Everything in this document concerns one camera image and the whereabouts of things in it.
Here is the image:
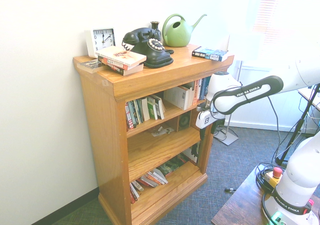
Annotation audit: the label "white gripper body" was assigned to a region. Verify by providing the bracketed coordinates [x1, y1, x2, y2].
[195, 109, 226, 130]

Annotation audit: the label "blue Greg Bear paperback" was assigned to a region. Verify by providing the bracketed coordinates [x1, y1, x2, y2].
[191, 46, 229, 62]

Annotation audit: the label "grey metal floor stand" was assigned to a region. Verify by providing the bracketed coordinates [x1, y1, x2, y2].
[213, 59, 243, 146]

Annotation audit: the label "small dark speaker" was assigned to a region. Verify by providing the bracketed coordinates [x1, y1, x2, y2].
[178, 110, 192, 132]

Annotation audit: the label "black white cover book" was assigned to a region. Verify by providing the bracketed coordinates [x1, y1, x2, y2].
[181, 141, 201, 166]

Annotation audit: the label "orange spine book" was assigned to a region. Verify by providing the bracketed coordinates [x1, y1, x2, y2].
[191, 78, 203, 106]

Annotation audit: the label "dark blue spine book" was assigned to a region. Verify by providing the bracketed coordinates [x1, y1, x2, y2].
[199, 77, 206, 101]

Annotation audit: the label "blue Thailand book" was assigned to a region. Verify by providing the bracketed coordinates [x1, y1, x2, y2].
[204, 76, 212, 98]

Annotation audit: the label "white paperback book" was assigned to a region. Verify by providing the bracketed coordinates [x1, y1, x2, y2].
[163, 84, 194, 111]

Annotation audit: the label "small white clutter item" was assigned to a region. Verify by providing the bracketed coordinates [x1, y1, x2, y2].
[150, 125, 176, 138]

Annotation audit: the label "dark green cover book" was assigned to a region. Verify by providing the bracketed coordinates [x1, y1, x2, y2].
[156, 157, 189, 177]

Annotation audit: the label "white black sketch book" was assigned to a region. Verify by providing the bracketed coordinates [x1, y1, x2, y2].
[152, 94, 166, 120]

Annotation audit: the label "plain white cover book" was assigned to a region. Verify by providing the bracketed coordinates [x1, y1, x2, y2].
[140, 97, 151, 122]

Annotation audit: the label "oak wooden bookshelf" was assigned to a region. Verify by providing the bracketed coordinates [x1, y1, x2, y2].
[72, 43, 235, 225]

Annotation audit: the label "dark green spine book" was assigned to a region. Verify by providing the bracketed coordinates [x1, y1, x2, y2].
[131, 100, 139, 129]

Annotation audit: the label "red white spine book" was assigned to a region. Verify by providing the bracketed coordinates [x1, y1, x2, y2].
[124, 101, 133, 131]

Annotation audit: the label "yellow emergency stop button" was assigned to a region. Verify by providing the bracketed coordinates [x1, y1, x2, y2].
[264, 166, 284, 189]

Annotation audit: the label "grey white cover book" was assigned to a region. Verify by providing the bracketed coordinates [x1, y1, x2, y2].
[131, 179, 145, 192]

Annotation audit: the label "black tripod stand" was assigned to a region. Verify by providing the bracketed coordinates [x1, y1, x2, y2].
[274, 83, 320, 166]

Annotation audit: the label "black rotary telephone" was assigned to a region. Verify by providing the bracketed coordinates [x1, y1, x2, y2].
[121, 27, 175, 69]

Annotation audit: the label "green plastic watering can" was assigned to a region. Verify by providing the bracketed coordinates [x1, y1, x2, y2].
[161, 13, 208, 48]

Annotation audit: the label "black red spine book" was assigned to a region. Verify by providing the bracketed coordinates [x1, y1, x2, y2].
[101, 61, 145, 76]

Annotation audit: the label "white red thin book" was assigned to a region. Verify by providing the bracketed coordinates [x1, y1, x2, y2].
[129, 183, 140, 205]

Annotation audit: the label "light wooden board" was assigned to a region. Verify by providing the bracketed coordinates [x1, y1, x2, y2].
[296, 86, 320, 105]

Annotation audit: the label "small black vase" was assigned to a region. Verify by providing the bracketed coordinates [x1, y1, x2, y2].
[150, 21, 162, 40]

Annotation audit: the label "white orange cover book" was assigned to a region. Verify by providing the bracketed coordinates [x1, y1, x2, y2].
[95, 45, 147, 71]

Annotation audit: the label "thin dark cover book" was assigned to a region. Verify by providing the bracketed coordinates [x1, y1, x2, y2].
[76, 59, 106, 74]

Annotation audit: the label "white window blinds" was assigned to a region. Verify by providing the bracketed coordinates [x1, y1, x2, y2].
[252, 0, 320, 61]

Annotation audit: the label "white square clock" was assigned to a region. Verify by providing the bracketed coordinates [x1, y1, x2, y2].
[84, 27, 117, 59]

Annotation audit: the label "thin black camera cable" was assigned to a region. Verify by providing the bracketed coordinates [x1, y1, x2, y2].
[208, 84, 252, 121]

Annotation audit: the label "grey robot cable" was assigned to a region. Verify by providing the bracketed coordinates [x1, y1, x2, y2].
[266, 96, 305, 161]

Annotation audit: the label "coiled black cable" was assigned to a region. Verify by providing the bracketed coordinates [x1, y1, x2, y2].
[255, 161, 286, 225]

